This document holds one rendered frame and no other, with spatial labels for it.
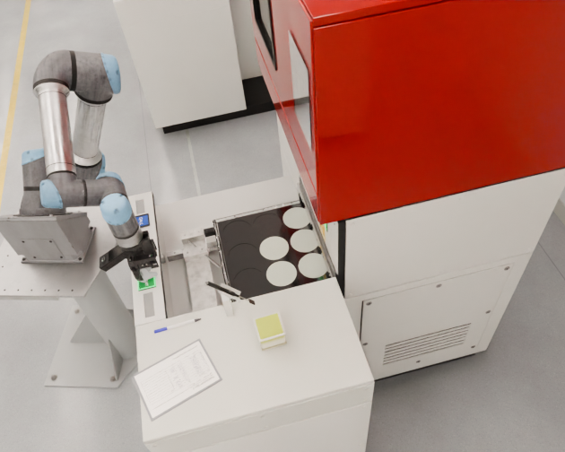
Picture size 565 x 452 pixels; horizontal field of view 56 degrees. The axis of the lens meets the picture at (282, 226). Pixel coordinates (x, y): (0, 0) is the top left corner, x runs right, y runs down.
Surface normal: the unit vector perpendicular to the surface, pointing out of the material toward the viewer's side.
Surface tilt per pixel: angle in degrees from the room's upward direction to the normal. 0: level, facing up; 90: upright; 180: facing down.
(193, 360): 0
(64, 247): 90
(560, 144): 90
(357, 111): 90
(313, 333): 0
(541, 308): 0
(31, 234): 90
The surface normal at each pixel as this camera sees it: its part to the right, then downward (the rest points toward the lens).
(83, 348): -0.07, -0.64
